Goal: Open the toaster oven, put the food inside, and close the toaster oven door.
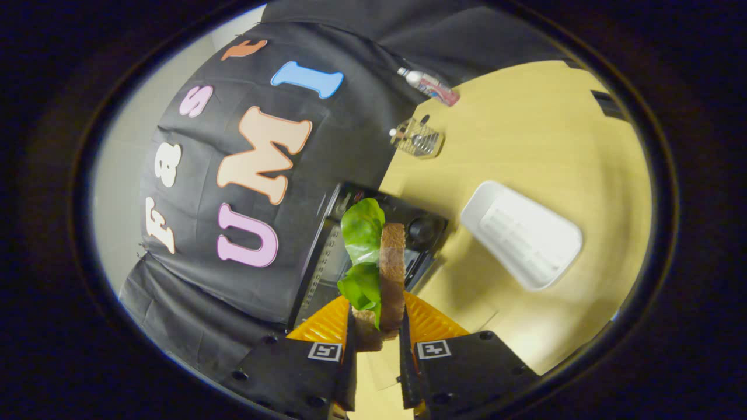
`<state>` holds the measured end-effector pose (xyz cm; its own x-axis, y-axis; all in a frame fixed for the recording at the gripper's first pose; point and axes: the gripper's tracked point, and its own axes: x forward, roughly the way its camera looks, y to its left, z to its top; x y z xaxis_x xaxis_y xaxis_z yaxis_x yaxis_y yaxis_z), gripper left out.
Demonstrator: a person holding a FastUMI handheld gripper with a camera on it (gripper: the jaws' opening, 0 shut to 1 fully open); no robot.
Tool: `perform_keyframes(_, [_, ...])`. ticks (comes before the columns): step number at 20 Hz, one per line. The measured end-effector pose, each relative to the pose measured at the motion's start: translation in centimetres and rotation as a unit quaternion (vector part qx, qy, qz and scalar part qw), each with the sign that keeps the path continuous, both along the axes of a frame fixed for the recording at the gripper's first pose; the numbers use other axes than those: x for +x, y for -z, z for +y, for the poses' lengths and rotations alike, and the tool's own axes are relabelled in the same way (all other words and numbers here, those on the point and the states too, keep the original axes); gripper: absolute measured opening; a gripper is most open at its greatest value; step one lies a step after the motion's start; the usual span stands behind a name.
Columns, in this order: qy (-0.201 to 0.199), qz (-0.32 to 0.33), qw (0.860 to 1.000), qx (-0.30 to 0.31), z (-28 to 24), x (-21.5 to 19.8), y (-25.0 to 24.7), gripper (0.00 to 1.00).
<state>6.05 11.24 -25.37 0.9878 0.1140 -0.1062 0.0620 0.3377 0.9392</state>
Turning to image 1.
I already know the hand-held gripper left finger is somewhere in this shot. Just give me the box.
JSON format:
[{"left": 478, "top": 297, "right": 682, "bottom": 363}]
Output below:
[{"left": 222, "top": 295, "right": 358, "bottom": 419}]

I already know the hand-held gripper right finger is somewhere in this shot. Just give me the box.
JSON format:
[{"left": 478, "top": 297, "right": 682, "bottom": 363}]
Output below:
[{"left": 399, "top": 292, "right": 540, "bottom": 418}]

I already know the white bread lettuce sandwich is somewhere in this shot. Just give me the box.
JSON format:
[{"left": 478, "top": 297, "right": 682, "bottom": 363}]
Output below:
[{"left": 337, "top": 198, "right": 407, "bottom": 352}]

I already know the black toaster oven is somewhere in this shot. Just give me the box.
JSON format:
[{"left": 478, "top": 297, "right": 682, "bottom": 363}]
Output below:
[{"left": 286, "top": 182, "right": 450, "bottom": 330}]

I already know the white rectangular tray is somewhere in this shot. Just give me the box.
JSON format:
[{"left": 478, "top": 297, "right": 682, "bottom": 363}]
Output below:
[{"left": 460, "top": 180, "right": 584, "bottom": 291}]

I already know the clear glass jar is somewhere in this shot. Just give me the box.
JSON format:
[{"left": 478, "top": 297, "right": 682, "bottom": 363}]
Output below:
[{"left": 389, "top": 117, "right": 445, "bottom": 159}]

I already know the black backdrop cloth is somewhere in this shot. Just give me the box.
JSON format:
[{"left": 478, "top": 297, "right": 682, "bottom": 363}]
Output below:
[{"left": 120, "top": 0, "right": 575, "bottom": 380}]

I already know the small bottle with pink label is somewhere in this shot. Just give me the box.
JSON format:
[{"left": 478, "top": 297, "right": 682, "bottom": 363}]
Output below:
[{"left": 397, "top": 66, "right": 460, "bottom": 107}]

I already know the short black bar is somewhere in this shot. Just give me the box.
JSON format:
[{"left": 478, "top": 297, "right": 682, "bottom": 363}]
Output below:
[{"left": 591, "top": 90, "right": 628, "bottom": 121}]

